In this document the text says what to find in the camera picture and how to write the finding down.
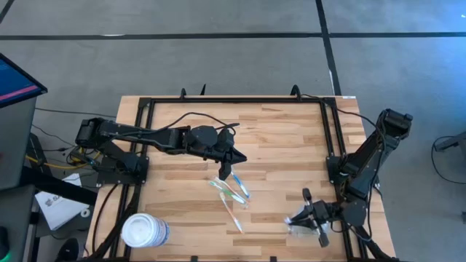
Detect monitor with blue screen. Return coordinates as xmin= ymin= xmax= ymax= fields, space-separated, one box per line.
xmin=0 ymin=52 xmax=48 ymax=109

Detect thin black floor cable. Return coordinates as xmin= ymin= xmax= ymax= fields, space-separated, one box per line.
xmin=34 ymin=107 xmax=117 ymax=119

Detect black desk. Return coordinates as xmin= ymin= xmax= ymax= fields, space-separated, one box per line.
xmin=0 ymin=165 xmax=98 ymax=262

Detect yellow cable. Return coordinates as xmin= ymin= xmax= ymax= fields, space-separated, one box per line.
xmin=25 ymin=145 xmax=103 ymax=171

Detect black aluminium table frame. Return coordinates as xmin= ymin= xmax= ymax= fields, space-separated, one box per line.
xmin=85 ymin=95 xmax=400 ymax=262

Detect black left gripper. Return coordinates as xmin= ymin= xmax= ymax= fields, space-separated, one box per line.
xmin=214 ymin=127 xmax=248 ymax=181

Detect orange toothbrush yellow bristles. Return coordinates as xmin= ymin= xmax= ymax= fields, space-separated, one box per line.
xmin=218 ymin=191 xmax=245 ymax=234

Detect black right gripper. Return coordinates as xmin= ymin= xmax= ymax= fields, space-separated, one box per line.
xmin=289 ymin=188 xmax=341 ymax=248

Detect blue toothbrush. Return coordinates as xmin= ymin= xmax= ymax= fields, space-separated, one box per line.
xmin=231 ymin=171 xmax=251 ymax=200

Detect black round object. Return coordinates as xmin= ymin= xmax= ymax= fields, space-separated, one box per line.
xmin=60 ymin=238 xmax=85 ymax=262

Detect clear plastic bag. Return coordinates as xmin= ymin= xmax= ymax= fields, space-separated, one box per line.
xmin=285 ymin=213 xmax=331 ymax=239

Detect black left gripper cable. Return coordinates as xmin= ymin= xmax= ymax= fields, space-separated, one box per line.
xmin=159 ymin=111 xmax=241 ymax=132

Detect grey stand leg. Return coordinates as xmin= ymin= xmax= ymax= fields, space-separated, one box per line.
xmin=435 ymin=130 xmax=466 ymax=152

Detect white paper booklet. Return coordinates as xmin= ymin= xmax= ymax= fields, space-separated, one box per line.
xmin=35 ymin=173 xmax=91 ymax=231

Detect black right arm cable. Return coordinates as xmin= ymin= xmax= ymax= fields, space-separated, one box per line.
xmin=301 ymin=93 xmax=383 ymax=127

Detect black looped floor cable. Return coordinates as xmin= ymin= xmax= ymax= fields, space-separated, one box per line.
xmin=431 ymin=135 xmax=466 ymax=185

